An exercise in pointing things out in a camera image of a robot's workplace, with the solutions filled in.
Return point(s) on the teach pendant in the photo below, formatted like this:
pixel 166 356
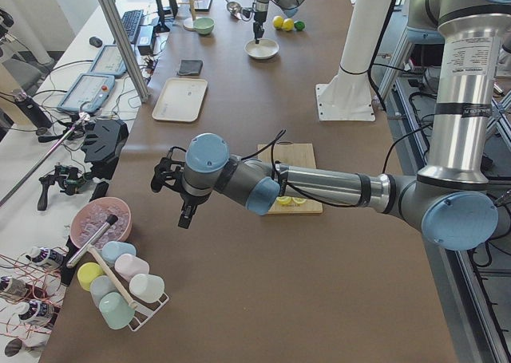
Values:
pixel 109 61
pixel 87 94

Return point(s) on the green lime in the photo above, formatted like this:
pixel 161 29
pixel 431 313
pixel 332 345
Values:
pixel 299 25

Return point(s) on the white cup rack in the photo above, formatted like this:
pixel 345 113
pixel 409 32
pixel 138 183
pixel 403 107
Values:
pixel 144 311

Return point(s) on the black computer mouse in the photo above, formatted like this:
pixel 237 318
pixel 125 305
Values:
pixel 95 42

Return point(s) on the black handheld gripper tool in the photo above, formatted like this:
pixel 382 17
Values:
pixel 69 178

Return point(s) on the aluminium frame post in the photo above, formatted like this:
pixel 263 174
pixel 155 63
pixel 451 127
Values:
pixel 117 29

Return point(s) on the teach pendant near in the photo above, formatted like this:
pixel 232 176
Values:
pixel 87 94

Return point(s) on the grey folded cloth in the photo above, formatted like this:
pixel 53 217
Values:
pixel 189 67

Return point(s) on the metal muddler black tip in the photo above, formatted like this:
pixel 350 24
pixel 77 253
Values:
pixel 73 260

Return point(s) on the wooden stand with base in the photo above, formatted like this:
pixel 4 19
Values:
pixel 189 23

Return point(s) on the lemon slice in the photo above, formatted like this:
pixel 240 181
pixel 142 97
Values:
pixel 284 200
pixel 298 201

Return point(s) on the grey cup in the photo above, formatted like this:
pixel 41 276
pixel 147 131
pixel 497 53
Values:
pixel 100 287

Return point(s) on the black perforated device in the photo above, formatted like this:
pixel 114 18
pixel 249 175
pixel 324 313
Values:
pixel 102 146

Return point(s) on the bamboo cutting board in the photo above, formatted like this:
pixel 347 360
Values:
pixel 301 155

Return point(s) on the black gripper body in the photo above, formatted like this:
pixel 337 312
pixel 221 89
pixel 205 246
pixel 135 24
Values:
pixel 259 17
pixel 191 200

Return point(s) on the pink bowl with ice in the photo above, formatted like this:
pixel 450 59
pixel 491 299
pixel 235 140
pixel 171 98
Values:
pixel 93 215

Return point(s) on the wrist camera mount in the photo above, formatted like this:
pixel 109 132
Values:
pixel 168 172

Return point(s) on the black keyboard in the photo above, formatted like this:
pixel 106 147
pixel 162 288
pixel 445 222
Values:
pixel 131 21

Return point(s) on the cream rabbit tray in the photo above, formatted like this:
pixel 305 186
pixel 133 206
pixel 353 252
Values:
pixel 180 100

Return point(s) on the mint green cup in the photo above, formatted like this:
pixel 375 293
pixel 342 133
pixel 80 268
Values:
pixel 116 311

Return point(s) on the teach pendant far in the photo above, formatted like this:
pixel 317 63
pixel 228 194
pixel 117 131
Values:
pixel 109 61

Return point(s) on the metal scoop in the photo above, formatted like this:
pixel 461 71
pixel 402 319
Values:
pixel 235 9

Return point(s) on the yellow cup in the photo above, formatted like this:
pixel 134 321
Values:
pixel 87 273

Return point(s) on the green bowl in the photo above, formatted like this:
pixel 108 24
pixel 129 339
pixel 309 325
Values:
pixel 203 26

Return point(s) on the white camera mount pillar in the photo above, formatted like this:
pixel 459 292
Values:
pixel 347 97

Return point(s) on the blue cup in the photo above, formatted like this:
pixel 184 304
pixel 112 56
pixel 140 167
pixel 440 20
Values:
pixel 112 250

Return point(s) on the pink cup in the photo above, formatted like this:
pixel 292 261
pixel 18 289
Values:
pixel 129 265

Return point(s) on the cream round plate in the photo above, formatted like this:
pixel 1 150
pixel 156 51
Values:
pixel 262 49

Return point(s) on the white cup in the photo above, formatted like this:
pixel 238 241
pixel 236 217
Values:
pixel 147 287

